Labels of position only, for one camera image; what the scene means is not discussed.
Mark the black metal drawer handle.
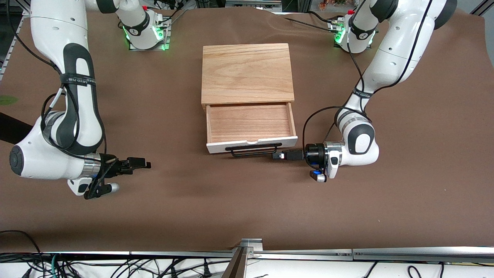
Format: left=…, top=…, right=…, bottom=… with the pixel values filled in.
left=225, top=143, right=283, bottom=158

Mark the black cylindrical object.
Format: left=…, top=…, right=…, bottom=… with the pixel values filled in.
left=0, top=112, right=34, bottom=144

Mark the wooden drawer cabinet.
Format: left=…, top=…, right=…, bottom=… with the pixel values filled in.
left=201, top=43, right=296, bottom=112

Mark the aluminium frame rail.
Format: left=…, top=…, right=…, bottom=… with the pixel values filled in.
left=353, top=247, right=494, bottom=263
left=0, top=10, right=31, bottom=80
left=226, top=0, right=282, bottom=10
left=130, top=248, right=354, bottom=260
left=0, top=250, right=130, bottom=256
left=469, top=0, right=494, bottom=16

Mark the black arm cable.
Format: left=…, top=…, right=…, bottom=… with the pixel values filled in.
left=6, top=0, right=107, bottom=163
left=302, top=0, right=433, bottom=155

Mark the white-fronted wooden drawer with notch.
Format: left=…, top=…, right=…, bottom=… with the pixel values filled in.
left=205, top=102, right=298, bottom=154

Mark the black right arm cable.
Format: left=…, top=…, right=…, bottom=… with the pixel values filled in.
left=6, top=0, right=107, bottom=163

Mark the brown table cloth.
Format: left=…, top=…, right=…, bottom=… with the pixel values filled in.
left=0, top=6, right=494, bottom=251

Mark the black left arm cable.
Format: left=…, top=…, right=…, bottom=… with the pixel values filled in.
left=302, top=0, right=433, bottom=155

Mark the aluminium centre post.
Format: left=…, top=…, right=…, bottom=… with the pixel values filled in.
left=222, top=237, right=263, bottom=278

